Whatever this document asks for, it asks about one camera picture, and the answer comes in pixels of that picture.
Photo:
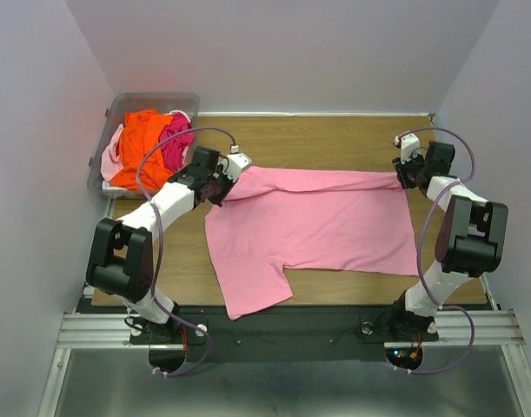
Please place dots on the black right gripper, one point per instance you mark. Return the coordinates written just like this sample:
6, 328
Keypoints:
401, 170

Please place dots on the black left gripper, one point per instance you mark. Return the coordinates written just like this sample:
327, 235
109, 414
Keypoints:
218, 200

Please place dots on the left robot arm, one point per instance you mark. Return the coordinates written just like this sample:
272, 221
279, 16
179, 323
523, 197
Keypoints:
121, 261

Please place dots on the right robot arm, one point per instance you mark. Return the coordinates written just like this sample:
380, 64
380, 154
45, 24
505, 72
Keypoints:
469, 243

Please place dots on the magenta t shirt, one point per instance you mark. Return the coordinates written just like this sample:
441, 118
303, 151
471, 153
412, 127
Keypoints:
175, 150

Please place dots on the orange t shirt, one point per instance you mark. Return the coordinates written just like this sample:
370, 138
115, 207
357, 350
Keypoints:
140, 135

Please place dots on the light pink t shirt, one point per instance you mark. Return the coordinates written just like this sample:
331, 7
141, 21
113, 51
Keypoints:
111, 162

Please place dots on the clear plastic bin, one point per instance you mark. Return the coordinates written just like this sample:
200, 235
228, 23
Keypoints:
163, 102

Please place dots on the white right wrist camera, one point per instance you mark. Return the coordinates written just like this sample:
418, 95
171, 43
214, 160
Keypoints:
409, 146

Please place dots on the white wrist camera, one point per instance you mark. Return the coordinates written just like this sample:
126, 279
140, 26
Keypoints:
409, 146
234, 165

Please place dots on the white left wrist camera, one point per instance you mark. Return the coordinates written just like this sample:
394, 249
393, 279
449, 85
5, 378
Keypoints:
234, 165

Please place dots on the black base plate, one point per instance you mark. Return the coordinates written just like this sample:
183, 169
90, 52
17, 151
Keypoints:
281, 334

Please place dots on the aluminium frame rail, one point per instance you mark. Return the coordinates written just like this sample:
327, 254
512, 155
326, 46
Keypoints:
492, 328

